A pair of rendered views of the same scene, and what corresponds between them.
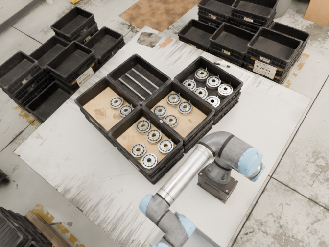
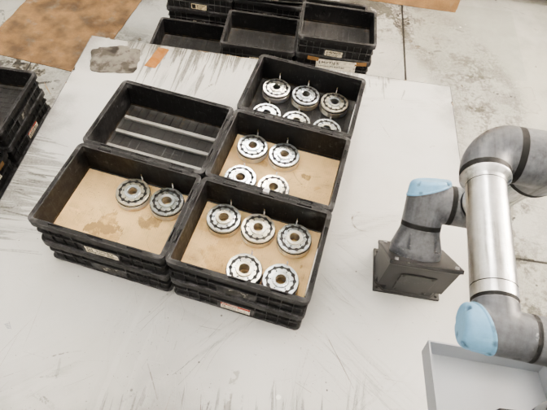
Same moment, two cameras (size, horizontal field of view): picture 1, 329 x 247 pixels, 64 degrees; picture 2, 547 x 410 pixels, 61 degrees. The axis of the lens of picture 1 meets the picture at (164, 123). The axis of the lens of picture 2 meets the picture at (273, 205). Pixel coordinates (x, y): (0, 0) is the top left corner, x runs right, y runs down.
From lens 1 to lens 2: 73 cm
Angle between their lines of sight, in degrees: 24
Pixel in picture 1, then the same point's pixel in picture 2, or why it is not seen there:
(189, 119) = (303, 174)
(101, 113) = (107, 228)
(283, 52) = (352, 37)
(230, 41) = (253, 41)
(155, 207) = (512, 319)
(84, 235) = not seen: outside the picture
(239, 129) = (381, 167)
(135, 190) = (266, 360)
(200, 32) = (185, 41)
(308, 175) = not seen: hidden behind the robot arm
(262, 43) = (313, 30)
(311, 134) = not seen: hidden behind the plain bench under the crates
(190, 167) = (502, 211)
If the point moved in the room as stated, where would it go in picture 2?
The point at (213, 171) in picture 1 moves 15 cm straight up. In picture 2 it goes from (417, 244) to (436, 216)
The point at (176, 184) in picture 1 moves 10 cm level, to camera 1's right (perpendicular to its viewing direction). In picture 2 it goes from (506, 255) to (540, 224)
